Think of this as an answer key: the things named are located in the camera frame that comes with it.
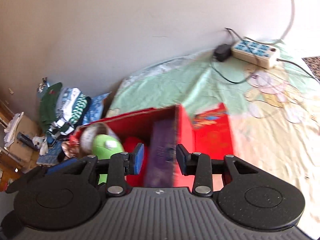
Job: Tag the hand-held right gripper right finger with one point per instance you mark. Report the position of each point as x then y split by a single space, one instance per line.
182 160

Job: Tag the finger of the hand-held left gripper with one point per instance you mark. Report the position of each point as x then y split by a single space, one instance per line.
62 165

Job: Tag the white power strip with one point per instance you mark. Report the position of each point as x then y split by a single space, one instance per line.
255 55

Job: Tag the purple box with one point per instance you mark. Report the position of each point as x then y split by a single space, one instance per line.
160 155

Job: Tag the patterned paper wrapper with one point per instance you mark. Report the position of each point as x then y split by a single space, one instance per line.
70 150

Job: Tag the brown floral cloth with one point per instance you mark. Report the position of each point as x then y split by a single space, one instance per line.
313 65

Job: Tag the pile of folded clothes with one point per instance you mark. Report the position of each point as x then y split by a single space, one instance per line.
50 105

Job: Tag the white cloth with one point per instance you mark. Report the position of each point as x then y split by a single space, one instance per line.
12 127

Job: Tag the blue patterned bag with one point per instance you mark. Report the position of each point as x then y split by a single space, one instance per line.
96 107

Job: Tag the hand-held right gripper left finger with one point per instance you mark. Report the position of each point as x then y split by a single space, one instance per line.
139 158

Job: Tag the blue lace cloth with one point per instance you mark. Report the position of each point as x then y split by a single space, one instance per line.
52 152

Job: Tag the red printed box lid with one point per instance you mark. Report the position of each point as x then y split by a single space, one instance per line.
215 140

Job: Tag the brown cardboard box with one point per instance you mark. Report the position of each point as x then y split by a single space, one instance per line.
25 127

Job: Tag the red cardboard box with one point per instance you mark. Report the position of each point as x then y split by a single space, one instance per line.
183 130

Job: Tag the black cylinder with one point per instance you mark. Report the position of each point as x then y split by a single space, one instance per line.
25 138

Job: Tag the green plush toy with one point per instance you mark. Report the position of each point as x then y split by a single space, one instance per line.
102 146

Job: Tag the printed packing tape roll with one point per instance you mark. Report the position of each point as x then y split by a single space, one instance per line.
87 137

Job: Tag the small white plush toy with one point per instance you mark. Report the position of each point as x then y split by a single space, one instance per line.
40 142

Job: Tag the wooden furniture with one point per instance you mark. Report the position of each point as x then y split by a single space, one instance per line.
5 160

